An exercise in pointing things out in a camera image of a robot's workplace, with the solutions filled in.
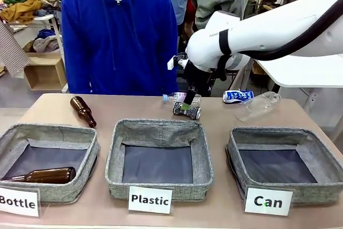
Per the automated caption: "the person in blue hoodie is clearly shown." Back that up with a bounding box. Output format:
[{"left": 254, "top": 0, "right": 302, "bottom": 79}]
[{"left": 61, "top": 0, "right": 180, "bottom": 97}]

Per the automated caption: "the large clear plastic bottle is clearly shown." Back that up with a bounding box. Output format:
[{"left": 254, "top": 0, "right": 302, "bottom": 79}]
[{"left": 236, "top": 91, "right": 281, "bottom": 122}]

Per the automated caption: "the checked brown cloth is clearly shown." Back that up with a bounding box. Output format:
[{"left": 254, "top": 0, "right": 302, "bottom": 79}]
[{"left": 0, "top": 20, "right": 31, "bottom": 78}]

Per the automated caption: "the brown glass bottle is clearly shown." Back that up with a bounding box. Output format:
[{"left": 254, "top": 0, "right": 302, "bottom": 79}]
[
  {"left": 1, "top": 166, "right": 77, "bottom": 184},
  {"left": 70, "top": 95, "right": 98, "bottom": 128}
]

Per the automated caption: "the crushed black can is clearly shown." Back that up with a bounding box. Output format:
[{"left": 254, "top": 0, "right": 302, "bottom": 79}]
[{"left": 172, "top": 101, "right": 202, "bottom": 120}]

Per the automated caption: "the white metal rack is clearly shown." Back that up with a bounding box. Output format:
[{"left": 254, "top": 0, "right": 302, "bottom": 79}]
[{"left": 5, "top": 13, "right": 69, "bottom": 93}]

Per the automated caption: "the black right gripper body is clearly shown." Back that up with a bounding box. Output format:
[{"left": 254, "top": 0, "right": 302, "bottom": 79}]
[{"left": 184, "top": 59, "right": 215, "bottom": 97}]

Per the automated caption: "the grey fabric basket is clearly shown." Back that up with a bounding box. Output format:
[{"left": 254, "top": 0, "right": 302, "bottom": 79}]
[
  {"left": 105, "top": 118, "right": 215, "bottom": 202},
  {"left": 226, "top": 126, "right": 343, "bottom": 206},
  {"left": 0, "top": 123, "right": 101, "bottom": 204}
]

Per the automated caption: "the white side table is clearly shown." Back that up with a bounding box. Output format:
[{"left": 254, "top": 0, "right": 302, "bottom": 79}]
[{"left": 251, "top": 54, "right": 343, "bottom": 89}]

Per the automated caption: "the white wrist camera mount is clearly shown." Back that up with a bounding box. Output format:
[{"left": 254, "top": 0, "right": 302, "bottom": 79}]
[{"left": 167, "top": 53, "right": 190, "bottom": 70}]

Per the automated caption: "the white Can label sign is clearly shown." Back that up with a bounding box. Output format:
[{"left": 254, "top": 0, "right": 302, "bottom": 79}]
[{"left": 243, "top": 186, "right": 294, "bottom": 217}]

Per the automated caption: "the white Bottle label sign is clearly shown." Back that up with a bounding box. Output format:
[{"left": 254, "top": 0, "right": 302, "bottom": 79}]
[{"left": 0, "top": 186, "right": 41, "bottom": 218}]

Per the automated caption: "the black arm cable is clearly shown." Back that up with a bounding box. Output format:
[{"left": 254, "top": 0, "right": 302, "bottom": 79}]
[{"left": 216, "top": 1, "right": 343, "bottom": 82}]

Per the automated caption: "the crushed blue can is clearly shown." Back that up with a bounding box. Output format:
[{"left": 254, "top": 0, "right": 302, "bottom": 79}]
[{"left": 222, "top": 89, "right": 255, "bottom": 104}]

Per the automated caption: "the small labelled clear plastic bottle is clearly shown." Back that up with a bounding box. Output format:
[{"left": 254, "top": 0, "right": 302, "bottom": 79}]
[{"left": 162, "top": 92, "right": 202, "bottom": 106}]

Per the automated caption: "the white Plastic label sign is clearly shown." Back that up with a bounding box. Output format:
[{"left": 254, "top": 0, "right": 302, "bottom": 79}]
[{"left": 128, "top": 185, "right": 174, "bottom": 215}]

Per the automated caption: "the pile of colourful clothes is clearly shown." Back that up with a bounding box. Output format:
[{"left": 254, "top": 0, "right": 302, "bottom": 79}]
[{"left": 0, "top": 0, "right": 63, "bottom": 25}]

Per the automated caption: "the light wooden box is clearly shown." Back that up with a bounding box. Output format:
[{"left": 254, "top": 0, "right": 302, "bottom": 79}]
[{"left": 23, "top": 51, "right": 67, "bottom": 91}]

